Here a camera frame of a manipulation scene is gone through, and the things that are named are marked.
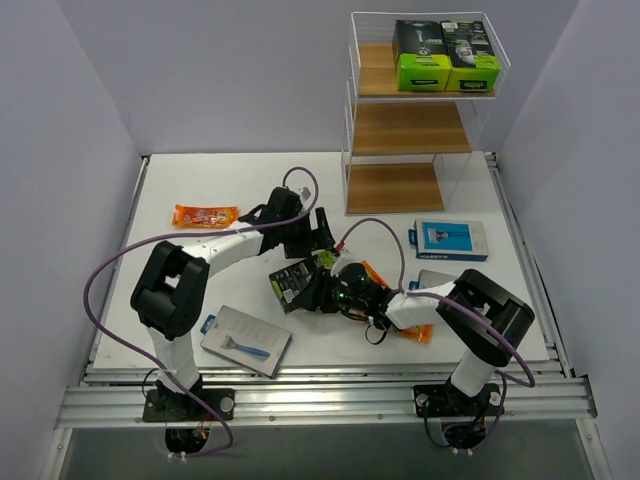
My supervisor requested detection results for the small black green razor box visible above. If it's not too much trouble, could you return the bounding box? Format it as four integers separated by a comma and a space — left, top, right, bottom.
268, 250, 336, 314

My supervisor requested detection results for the black green razor pack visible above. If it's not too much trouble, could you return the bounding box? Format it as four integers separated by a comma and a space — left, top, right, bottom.
392, 20, 451, 92

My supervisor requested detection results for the tall green black razor box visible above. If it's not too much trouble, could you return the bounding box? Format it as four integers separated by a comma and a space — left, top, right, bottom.
440, 20, 501, 93

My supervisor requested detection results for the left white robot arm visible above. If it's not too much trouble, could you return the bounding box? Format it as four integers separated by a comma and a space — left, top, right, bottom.
130, 187, 335, 419

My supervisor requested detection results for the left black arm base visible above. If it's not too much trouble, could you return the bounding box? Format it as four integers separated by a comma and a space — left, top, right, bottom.
142, 387, 236, 423

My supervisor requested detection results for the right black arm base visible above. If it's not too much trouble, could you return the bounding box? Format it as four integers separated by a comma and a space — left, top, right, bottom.
412, 382, 501, 418

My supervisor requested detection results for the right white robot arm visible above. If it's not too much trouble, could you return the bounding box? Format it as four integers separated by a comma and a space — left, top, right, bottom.
284, 262, 535, 413

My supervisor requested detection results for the orange razor bag upper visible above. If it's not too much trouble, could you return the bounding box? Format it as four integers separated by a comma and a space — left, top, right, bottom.
361, 260, 390, 289

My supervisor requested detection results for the orange razor bag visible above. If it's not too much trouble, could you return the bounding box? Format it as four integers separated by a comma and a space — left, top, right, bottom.
361, 260, 390, 289
398, 325, 433, 344
172, 204, 239, 229

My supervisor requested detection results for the grey box blue razor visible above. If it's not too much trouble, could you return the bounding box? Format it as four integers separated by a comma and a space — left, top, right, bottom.
200, 306, 292, 379
408, 269, 456, 290

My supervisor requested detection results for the orange razor bag lower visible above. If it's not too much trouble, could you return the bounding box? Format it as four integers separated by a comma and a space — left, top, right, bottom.
398, 325, 433, 344

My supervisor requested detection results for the blue white razor box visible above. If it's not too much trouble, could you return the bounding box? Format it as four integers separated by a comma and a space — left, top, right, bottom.
408, 219, 489, 262

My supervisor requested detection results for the orange razor bag far left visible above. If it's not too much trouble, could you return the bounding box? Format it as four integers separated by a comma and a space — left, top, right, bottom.
172, 204, 239, 229

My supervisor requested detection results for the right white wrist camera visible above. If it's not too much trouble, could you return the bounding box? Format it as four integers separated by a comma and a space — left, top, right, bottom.
330, 242, 354, 277

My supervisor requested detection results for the white wire wooden shelf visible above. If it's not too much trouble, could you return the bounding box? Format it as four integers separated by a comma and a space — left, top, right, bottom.
341, 11, 511, 215

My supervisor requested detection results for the aluminium mounting rail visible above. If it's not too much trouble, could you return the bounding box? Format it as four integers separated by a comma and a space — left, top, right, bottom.
56, 362, 597, 428

